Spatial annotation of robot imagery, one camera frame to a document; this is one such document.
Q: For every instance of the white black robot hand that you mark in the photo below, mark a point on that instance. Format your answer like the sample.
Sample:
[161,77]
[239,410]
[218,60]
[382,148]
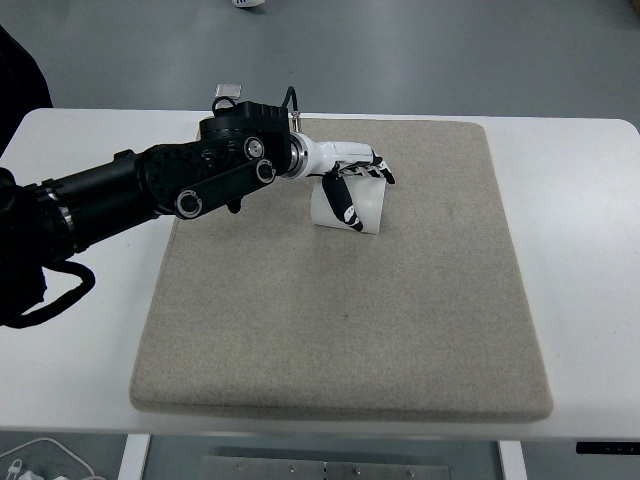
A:
[310,158]

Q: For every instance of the white ribbed cup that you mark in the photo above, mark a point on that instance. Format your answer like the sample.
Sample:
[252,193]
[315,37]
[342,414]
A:
[367,194]

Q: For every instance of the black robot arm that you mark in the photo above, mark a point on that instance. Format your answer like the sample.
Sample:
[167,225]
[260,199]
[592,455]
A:
[241,149]

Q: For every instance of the small metal clamp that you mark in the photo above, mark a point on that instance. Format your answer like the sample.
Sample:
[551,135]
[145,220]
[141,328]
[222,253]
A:
[229,90]

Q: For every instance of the beige felt mat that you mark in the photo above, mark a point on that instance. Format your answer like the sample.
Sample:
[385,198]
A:
[264,314]

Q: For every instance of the white shoe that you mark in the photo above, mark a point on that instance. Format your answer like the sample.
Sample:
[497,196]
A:
[247,3]

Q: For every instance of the metal plate under table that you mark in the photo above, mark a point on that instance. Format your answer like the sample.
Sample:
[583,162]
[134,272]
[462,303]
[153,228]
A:
[225,467]

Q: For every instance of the left bystander in black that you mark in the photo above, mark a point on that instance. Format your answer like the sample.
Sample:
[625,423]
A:
[23,87]

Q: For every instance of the black desk control panel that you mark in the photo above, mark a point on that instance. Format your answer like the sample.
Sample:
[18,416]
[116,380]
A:
[608,448]

